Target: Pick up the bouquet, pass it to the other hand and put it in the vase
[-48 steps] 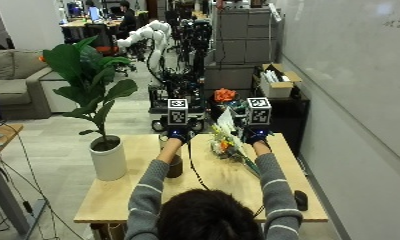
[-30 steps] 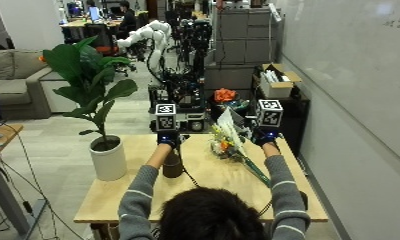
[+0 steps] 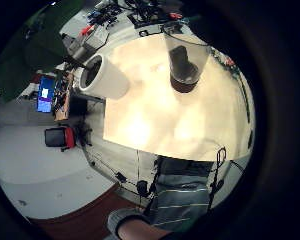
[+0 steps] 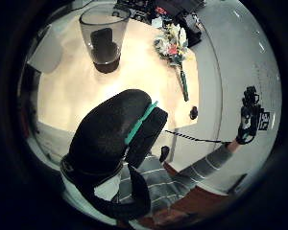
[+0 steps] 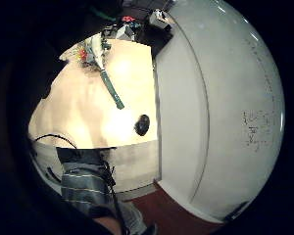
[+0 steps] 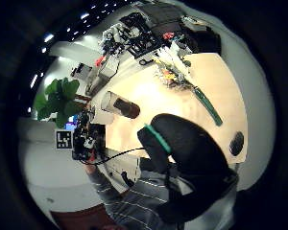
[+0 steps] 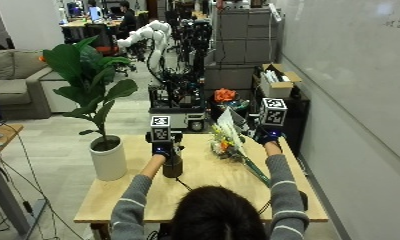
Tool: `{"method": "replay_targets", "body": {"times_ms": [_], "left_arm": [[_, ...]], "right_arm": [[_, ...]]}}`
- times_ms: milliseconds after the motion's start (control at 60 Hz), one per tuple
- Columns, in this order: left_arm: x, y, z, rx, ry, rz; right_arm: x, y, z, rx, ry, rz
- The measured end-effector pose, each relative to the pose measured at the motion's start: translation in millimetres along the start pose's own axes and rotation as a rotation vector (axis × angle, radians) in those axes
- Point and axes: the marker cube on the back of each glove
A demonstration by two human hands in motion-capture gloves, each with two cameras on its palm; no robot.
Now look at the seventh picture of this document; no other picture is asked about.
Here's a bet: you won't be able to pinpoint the person's right hand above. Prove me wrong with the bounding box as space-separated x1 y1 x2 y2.
252 126 283 146

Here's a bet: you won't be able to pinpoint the person's left hand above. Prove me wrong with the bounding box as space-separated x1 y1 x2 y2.
146 132 185 159

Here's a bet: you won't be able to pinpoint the dark brown vase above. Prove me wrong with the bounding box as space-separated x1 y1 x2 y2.
162 146 184 179

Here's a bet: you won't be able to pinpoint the white marker cube left glove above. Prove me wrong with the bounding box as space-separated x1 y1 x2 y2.
150 115 172 143

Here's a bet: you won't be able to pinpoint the white marker cube glove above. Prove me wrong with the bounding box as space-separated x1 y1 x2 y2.
150 115 172 143
259 97 289 127

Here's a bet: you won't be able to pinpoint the wrapped flower bouquet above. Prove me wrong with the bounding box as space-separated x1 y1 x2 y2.
209 107 272 188

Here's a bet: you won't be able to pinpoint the white marker cube right glove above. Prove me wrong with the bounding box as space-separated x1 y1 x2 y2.
259 97 289 127

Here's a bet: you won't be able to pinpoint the black low cabinet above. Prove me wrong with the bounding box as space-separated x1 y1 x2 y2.
252 84 312 158

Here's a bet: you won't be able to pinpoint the black mobile robot cart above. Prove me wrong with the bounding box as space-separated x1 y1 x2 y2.
147 19 213 133

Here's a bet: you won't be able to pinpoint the orange cloth bundle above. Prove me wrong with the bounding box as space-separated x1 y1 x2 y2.
213 87 239 104

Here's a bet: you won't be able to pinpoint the open cardboard box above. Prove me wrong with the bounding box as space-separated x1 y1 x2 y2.
257 62 303 99

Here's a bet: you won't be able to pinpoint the white plant pot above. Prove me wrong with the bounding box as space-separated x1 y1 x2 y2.
88 134 130 182

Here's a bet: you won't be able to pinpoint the green leafy plant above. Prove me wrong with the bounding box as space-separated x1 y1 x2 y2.
42 35 140 148

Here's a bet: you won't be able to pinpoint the whiteboard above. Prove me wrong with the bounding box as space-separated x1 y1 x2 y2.
276 0 400 169

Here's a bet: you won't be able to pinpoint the grey filing cabinets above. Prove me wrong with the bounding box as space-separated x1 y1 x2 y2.
203 7 285 100

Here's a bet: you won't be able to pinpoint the black office chair red seat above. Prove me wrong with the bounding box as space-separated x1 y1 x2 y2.
83 23 123 57

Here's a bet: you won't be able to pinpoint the grey sofa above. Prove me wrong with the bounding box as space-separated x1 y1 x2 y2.
0 49 80 121

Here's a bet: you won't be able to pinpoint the wooden side desk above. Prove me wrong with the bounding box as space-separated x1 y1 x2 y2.
0 123 48 237

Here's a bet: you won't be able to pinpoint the black cable on table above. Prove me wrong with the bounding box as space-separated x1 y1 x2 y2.
175 177 195 192

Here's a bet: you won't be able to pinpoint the black floor cable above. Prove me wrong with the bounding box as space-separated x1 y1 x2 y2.
0 123 87 240

